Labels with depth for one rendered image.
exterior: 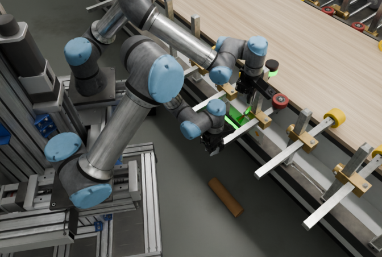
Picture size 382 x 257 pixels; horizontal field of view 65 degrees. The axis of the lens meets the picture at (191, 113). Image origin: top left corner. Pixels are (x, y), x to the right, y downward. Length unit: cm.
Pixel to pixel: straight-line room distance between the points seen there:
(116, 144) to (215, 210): 142
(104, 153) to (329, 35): 158
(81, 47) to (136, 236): 115
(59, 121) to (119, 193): 36
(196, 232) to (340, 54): 143
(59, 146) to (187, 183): 140
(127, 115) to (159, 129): 173
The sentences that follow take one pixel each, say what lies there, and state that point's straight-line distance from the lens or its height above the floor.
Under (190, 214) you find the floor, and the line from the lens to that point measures 220.
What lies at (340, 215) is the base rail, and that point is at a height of 70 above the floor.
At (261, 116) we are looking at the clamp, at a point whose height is 87.
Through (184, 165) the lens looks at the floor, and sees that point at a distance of 236.
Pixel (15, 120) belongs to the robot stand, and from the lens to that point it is 119.
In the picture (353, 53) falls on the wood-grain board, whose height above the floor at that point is 90.
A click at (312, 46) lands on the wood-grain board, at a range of 196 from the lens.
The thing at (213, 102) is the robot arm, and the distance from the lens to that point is 117.
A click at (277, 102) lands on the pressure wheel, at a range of 157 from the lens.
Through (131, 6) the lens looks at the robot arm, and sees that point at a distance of 106.
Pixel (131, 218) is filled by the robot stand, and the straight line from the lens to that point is 201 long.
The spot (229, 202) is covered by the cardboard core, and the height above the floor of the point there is 8.
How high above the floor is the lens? 206
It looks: 51 degrees down
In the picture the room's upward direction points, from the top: 3 degrees counter-clockwise
